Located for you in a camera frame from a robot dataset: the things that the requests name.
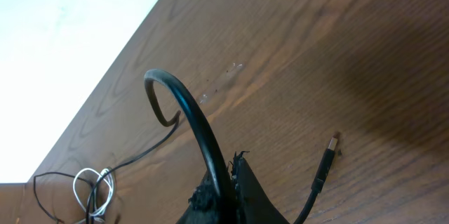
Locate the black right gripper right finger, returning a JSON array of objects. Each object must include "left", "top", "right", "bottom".
[{"left": 231, "top": 151, "right": 288, "bottom": 224}]

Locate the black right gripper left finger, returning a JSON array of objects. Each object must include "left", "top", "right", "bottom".
[{"left": 176, "top": 171, "right": 220, "bottom": 224}]

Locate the thin black cable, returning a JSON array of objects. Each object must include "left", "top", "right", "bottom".
[{"left": 33, "top": 68, "right": 340, "bottom": 224}]

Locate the white cable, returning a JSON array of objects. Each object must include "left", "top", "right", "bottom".
[{"left": 72, "top": 167, "right": 116, "bottom": 224}]

